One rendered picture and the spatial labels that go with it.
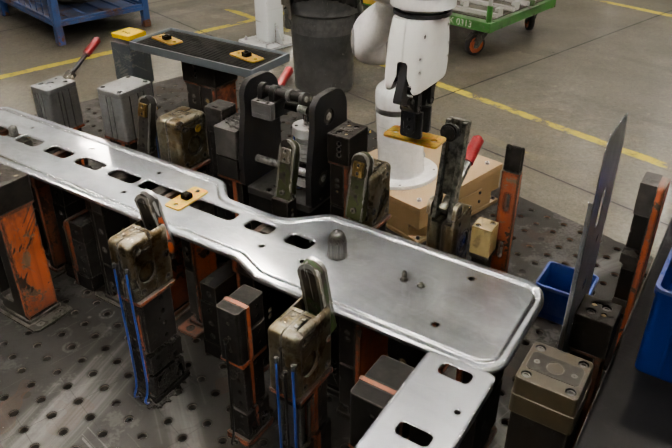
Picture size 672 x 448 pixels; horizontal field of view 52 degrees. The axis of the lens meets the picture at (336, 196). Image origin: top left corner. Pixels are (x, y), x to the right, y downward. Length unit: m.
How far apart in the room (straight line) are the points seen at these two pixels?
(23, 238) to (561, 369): 1.05
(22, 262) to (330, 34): 3.07
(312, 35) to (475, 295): 3.35
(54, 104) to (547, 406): 1.34
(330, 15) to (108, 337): 3.04
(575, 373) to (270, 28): 4.72
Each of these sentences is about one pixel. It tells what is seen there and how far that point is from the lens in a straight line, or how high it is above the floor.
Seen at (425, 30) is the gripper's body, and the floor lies 1.41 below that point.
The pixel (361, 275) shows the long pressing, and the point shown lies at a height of 1.00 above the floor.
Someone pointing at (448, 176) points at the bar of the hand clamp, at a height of 1.12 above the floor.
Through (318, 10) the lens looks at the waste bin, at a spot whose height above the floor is 0.57.
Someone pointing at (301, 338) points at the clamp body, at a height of 1.04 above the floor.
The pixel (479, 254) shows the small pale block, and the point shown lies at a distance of 1.15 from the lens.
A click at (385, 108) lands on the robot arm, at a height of 1.00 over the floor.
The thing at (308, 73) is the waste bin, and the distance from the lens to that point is 4.42.
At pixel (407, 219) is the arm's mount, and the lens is 1.72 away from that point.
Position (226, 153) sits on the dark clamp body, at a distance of 1.45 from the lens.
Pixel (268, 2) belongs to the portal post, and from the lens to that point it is 5.36.
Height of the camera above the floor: 1.66
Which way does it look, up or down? 30 degrees down
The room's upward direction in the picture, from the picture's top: straight up
